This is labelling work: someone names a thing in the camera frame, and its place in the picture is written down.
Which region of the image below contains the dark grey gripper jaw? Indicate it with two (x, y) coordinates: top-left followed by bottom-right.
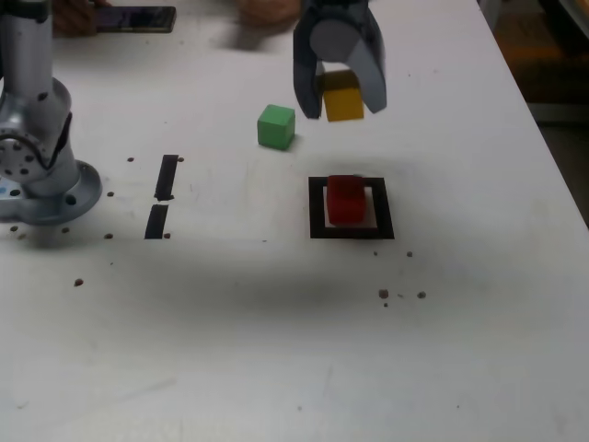
(292, 0), (324, 121)

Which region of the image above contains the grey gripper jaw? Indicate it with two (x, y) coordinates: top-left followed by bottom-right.
(309, 0), (388, 115)

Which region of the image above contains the yellow cube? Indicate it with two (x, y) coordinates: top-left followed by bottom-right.
(319, 70), (365, 123)

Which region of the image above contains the green cube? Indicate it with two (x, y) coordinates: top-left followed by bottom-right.
(256, 103), (296, 152)

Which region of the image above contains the red cube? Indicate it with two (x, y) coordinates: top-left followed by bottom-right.
(325, 174), (368, 227)

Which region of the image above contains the black smartphone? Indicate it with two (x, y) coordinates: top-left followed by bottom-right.
(94, 5), (179, 35)

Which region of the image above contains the black tape square outline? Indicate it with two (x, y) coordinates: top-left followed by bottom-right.
(306, 176), (397, 240)

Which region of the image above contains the person's left hand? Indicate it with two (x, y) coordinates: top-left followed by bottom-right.
(237, 0), (301, 26)

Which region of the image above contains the person's right hand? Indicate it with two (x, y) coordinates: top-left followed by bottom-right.
(52, 0), (99, 40)

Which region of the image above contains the black tape strip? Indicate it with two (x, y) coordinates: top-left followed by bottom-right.
(144, 154), (180, 240)

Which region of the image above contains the grey metal beam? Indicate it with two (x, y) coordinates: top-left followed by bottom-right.
(528, 101), (589, 124)

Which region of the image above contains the grey metal post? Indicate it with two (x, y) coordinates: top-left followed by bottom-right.
(478, 0), (502, 32)

